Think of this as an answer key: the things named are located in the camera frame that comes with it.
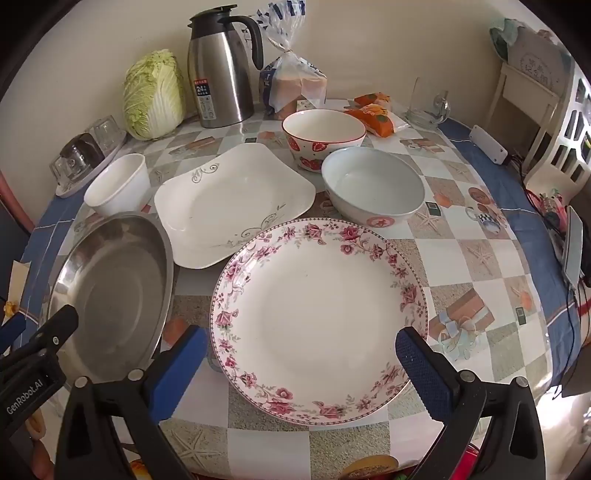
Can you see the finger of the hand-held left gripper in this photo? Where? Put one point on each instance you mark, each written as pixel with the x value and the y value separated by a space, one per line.
pixel 60 325
pixel 11 330

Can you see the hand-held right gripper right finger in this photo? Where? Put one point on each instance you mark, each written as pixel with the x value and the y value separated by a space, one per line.
pixel 422 369

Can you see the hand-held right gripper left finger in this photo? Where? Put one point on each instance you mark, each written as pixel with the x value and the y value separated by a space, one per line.
pixel 184 364

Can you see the stainless steel basin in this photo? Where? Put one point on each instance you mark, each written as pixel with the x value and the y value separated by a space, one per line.
pixel 111 286

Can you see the pink floral round plate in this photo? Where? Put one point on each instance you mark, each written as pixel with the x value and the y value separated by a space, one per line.
pixel 314 314

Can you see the small white bowl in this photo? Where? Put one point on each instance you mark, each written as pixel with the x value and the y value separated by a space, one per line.
pixel 115 184

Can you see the white square plate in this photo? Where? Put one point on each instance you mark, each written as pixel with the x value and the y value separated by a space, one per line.
pixel 231 203

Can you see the pale blue bowl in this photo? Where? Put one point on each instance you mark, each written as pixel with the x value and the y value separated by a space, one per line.
pixel 369 184

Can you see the red rimmed strawberry bowl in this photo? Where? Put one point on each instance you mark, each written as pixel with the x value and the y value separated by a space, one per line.
pixel 323 129

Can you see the person's left hand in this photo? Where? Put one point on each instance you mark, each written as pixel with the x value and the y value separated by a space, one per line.
pixel 37 427

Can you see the beige paper slip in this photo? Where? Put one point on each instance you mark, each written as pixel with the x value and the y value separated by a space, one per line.
pixel 18 281

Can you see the dark blue panel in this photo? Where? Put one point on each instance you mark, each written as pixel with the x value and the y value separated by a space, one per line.
pixel 11 249

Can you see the checkered printed tablecloth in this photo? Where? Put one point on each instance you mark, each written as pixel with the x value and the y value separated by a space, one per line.
pixel 461 258

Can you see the white glass tray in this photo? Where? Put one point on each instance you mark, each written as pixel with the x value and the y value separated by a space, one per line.
pixel 69 189

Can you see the grey smartphone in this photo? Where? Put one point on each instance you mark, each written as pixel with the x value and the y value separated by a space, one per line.
pixel 574 249

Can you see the colourful printed cylinder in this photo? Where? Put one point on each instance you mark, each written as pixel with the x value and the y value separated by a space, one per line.
pixel 550 205

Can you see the white openwork chair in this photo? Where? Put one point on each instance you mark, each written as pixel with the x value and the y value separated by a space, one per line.
pixel 538 173

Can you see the white power strip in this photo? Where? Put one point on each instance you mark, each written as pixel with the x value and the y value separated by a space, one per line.
pixel 487 145

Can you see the napa cabbage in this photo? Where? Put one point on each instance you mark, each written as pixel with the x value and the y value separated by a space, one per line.
pixel 152 97

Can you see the orange snack packet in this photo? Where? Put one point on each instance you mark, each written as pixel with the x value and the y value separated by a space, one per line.
pixel 369 99
pixel 376 120

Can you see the clear glass mug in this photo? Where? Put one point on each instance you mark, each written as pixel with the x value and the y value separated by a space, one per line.
pixel 422 110

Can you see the stainless steel thermos jug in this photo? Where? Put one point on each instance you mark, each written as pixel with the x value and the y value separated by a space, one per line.
pixel 221 78

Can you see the bagged sliced bread loaf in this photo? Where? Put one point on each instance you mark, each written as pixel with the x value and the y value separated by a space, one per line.
pixel 295 78

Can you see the grey printed bag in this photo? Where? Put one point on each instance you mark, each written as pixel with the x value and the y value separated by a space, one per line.
pixel 540 55

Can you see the pink rail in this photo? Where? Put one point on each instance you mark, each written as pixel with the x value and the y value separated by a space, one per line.
pixel 14 203

